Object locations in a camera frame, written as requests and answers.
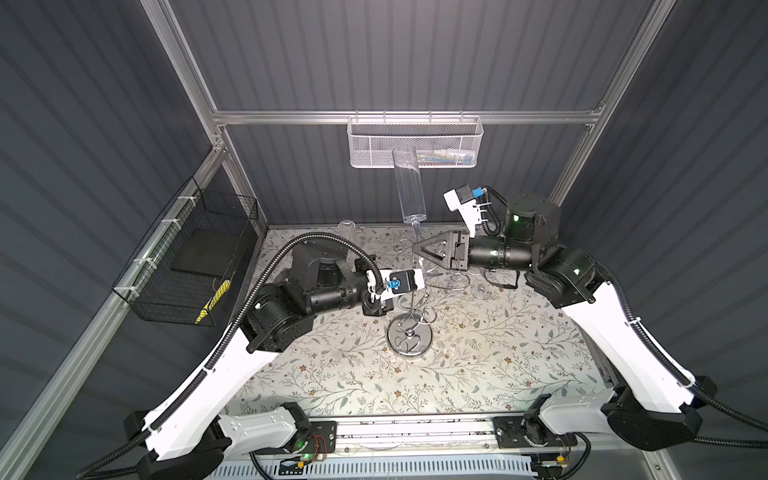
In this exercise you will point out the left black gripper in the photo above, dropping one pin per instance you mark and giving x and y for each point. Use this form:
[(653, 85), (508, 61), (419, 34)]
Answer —
[(374, 309)]

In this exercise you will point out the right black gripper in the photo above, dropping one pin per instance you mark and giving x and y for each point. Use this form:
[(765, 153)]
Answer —
[(446, 256)]

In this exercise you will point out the glass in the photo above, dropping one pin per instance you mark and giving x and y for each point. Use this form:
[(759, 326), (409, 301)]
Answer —
[(483, 291), (410, 189), (458, 282)]

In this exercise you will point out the clear champagne flute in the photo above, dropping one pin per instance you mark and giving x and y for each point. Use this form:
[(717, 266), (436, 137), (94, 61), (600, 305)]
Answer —
[(348, 230)]

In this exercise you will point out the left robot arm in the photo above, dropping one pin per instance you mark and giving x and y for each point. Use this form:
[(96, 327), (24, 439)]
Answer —
[(310, 275)]

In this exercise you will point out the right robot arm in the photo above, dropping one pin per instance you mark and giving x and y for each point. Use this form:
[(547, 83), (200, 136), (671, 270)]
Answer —
[(650, 405)]

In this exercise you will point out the chrome wine glass rack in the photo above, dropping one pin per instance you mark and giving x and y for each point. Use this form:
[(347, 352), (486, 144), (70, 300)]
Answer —
[(410, 334)]

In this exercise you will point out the items in white basket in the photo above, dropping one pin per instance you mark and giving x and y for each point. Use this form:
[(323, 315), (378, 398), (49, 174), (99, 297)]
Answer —
[(445, 158)]

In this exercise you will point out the floral table mat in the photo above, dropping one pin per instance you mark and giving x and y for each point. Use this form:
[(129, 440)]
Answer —
[(486, 356)]

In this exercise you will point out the black pad in basket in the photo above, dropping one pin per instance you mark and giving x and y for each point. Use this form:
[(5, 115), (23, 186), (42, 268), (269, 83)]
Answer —
[(206, 253)]

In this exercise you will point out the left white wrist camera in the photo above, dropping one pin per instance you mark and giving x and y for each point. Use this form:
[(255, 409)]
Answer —
[(397, 282)]

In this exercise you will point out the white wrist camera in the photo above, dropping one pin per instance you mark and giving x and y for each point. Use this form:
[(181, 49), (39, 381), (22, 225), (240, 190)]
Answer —
[(397, 282), (466, 201)]

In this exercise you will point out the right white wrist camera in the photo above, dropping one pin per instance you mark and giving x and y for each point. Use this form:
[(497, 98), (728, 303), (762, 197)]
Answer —
[(466, 201)]

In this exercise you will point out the white wire mesh basket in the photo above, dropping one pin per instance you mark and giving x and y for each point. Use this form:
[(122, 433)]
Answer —
[(369, 136)]

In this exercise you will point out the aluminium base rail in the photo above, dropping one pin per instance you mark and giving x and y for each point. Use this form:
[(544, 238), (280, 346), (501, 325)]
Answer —
[(408, 435)]

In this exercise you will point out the black wire mesh basket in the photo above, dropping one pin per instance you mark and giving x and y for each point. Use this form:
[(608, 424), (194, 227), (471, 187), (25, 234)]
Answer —
[(155, 292)]

